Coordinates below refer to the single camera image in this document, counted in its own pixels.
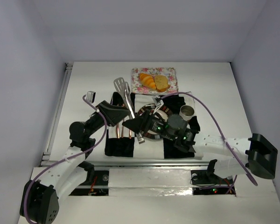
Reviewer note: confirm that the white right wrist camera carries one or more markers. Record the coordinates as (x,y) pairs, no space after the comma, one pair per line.
(158,103)

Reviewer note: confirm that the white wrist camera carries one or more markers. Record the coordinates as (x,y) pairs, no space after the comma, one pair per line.
(90,96)
(158,103)

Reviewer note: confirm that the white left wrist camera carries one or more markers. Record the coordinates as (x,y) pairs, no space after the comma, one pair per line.
(90,96)

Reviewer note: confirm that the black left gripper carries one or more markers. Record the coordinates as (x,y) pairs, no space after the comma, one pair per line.
(105,112)

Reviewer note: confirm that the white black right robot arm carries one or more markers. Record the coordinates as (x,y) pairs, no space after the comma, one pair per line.
(254,156)

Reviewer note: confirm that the rose gold knife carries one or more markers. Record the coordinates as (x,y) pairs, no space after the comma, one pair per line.
(117,131)

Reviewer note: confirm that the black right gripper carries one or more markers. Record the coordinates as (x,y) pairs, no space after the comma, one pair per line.
(147,123)

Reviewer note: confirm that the orange striped croissant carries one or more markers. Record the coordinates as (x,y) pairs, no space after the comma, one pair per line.
(147,81)

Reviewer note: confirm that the floral rectangular tray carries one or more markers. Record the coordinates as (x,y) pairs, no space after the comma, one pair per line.
(169,72)

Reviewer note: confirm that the white foam base board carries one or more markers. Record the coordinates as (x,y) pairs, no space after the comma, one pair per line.
(164,196)

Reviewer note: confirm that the black white checkered cloth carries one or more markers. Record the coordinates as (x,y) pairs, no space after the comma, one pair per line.
(151,149)

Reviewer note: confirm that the cream plate with patterned rim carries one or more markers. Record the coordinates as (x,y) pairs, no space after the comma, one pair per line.
(164,112)

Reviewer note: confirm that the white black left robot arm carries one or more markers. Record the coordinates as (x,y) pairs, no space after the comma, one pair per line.
(43,194)

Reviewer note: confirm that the aluminium frame rail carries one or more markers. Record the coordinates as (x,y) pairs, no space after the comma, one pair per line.
(57,113)

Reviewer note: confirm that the silver metal tongs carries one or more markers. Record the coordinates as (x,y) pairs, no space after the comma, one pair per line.
(123,89)

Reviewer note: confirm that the brown bread slice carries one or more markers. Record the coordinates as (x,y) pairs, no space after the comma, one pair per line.
(161,83)

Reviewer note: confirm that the rose gold spoon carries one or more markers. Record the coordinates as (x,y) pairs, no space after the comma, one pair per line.
(122,132)

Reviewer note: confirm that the grey metal cup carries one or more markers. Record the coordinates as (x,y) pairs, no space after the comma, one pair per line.
(187,112)

